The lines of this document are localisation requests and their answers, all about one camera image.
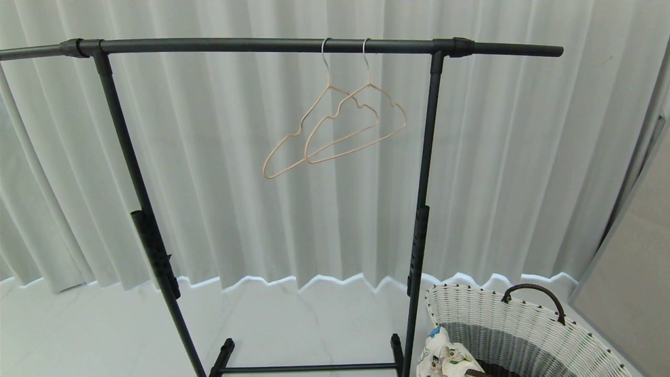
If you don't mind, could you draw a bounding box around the pink clothes hanger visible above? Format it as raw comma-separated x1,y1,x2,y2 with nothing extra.
304,38,407,165
262,38,381,180

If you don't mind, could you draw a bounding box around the cream printed garment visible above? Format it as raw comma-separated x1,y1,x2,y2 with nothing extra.
416,326,485,377

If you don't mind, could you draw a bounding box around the black clothes rack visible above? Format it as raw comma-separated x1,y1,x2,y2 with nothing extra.
0,37,564,377

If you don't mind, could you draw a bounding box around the white laundry basket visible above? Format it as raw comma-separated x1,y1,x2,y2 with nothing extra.
424,283,634,377

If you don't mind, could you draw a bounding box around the white curtain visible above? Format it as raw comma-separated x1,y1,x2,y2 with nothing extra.
0,0,670,294

